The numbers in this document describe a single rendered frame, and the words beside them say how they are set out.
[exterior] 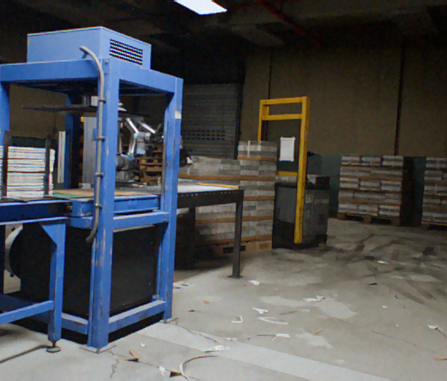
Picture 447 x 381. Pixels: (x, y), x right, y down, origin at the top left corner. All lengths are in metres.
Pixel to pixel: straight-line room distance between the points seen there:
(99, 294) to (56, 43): 1.48
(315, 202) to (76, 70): 4.15
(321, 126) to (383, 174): 2.61
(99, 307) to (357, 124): 9.45
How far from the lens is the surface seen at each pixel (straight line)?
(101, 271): 2.77
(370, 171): 9.87
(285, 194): 6.41
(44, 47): 3.28
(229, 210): 5.48
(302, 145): 6.07
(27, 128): 12.12
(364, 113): 11.60
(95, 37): 2.99
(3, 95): 3.37
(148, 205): 3.25
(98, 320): 2.84
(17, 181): 2.76
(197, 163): 5.21
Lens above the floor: 1.05
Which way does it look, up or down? 3 degrees down
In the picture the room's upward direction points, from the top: 3 degrees clockwise
